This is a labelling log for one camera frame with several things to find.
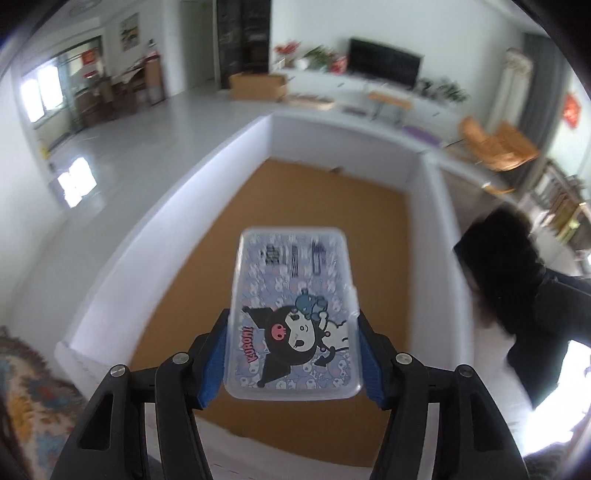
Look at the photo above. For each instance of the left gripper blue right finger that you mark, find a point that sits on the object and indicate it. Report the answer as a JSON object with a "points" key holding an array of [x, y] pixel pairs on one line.
{"points": [[473, 439]]}

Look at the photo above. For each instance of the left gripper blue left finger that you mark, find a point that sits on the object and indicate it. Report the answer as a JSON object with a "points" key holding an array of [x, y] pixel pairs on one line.
{"points": [[109, 440]]}

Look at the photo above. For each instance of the Kuromi clear plastic box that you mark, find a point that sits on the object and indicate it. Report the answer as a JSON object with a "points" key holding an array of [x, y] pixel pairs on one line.
{"points": [[293, 330]]}

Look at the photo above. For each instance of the black fuzzy cloth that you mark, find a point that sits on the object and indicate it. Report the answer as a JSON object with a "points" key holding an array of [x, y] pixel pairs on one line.
{"points": [[541, 308]]}

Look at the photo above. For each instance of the orange lounge chair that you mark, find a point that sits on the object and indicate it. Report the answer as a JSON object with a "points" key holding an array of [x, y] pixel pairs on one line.
{"points": [[504, 151]]}

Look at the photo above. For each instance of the white storage box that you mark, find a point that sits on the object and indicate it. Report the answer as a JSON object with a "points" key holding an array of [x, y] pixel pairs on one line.
{"points": [[171, 277]]}

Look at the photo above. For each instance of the white TV cabinet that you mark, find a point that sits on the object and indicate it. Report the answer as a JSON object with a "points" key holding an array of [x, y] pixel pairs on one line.
{"points": [[352, 91]]}

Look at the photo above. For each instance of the wooden bench stool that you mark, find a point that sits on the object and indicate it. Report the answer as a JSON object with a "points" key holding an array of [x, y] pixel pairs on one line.
{"points": [[400, 105]]}

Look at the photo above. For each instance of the green potted plant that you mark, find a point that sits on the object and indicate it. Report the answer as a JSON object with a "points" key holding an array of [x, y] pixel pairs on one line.
{"points": [[441, 90]]}

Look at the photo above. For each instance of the cardboard box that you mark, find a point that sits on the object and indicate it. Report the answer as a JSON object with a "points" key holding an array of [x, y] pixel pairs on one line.
{"points": [[258, 87]]}

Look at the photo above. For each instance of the black television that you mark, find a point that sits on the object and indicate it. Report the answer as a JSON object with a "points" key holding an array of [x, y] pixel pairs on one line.
{"points": [[380, 61]]}

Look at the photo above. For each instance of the dark display cabinet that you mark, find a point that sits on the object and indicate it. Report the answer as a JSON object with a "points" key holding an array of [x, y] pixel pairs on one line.
{"points": [[243, 37]]}

